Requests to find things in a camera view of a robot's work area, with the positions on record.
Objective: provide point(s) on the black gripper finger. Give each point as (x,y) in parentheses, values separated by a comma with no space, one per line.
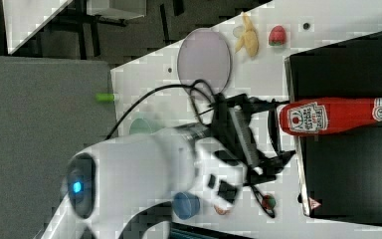
(274,165)
(257,105)

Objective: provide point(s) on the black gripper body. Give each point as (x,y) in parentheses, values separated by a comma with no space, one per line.
(230,124)

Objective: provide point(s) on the red plush ketchup bottle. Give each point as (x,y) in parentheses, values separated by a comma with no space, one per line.
(329,115)

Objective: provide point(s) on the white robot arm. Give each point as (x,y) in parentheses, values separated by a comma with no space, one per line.
(121,187)

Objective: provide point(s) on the small red toy tomato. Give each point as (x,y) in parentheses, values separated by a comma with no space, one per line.
(269,202)

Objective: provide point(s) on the toy orange half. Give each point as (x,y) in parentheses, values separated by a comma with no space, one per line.
(220,211)

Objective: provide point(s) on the peeled toy banana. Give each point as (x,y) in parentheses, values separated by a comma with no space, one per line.
(249,38)

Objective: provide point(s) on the lilac round plate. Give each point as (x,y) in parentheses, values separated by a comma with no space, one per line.
(205,55)

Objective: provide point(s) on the toy strawberry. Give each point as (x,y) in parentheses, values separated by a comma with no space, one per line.
(277,36)

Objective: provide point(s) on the blue plastic bowl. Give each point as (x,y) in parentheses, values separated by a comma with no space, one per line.
(186,205)

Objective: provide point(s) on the green plastic cup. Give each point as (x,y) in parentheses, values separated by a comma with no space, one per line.
(144,125)

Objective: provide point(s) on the green toy vegetable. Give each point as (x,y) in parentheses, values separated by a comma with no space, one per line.
(105,98)

